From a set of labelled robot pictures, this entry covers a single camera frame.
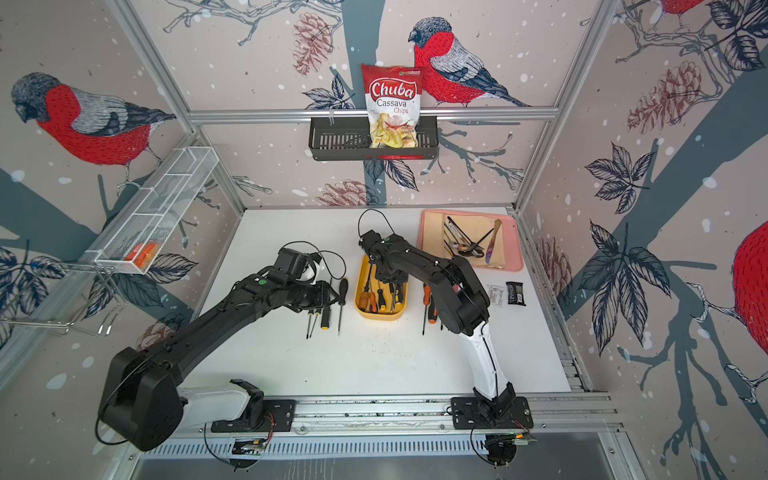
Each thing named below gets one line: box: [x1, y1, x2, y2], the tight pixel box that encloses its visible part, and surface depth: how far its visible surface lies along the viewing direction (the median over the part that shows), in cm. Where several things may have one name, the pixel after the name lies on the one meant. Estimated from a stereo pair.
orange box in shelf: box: [125, 242, 157, 270], surface depth 68 cm
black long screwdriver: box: [338, 278, 349, 336], surface depth 97 cm
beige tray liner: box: [422, 210, 506, 269], surface depth 113 cm
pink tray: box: [418, 209, 524, 272], surface depth 113 cm
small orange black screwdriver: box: [428, 294, 438, 324], surface depth 92 cm
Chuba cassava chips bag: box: [361, 63, 423, 149], surface depth 85 cm
